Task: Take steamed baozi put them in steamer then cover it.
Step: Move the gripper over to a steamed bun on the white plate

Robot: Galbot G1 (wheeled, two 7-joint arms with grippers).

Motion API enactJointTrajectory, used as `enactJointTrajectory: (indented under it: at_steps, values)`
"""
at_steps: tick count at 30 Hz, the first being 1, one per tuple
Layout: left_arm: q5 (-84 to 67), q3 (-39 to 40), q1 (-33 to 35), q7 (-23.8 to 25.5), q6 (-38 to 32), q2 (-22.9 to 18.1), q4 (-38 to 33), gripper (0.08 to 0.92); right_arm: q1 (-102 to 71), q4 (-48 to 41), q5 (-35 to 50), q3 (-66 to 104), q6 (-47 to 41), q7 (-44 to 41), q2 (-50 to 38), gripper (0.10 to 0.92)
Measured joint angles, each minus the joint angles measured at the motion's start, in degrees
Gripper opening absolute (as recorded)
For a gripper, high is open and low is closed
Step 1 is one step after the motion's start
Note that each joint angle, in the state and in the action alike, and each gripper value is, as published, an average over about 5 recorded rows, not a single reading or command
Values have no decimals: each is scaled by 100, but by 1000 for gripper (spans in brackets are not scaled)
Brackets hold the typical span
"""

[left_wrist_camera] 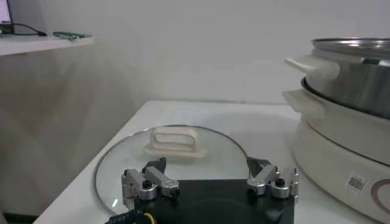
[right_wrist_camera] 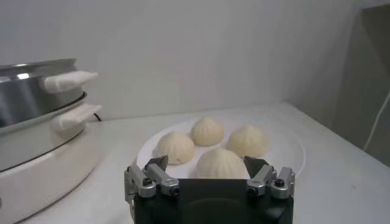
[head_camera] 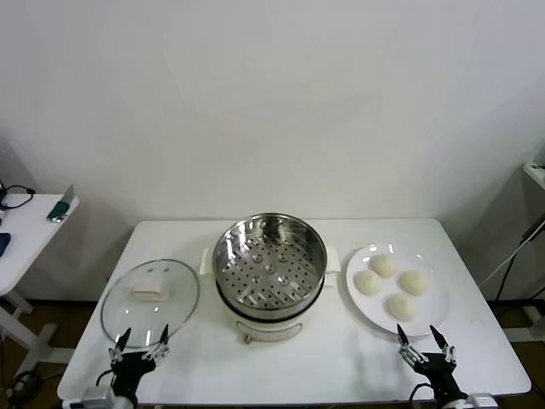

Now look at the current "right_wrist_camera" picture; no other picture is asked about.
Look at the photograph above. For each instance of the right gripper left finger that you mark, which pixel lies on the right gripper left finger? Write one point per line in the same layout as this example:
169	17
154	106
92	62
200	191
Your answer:
158	179

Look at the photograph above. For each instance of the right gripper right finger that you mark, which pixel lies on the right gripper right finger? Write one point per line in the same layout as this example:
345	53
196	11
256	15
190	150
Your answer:
265	179

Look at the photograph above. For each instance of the white steamed baozi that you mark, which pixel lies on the white steamed baozi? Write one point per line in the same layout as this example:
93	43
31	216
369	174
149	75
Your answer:
176	147
221	164
248	140
207	131

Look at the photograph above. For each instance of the white round plate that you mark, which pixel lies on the white round plate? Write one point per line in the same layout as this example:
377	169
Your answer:
289	152

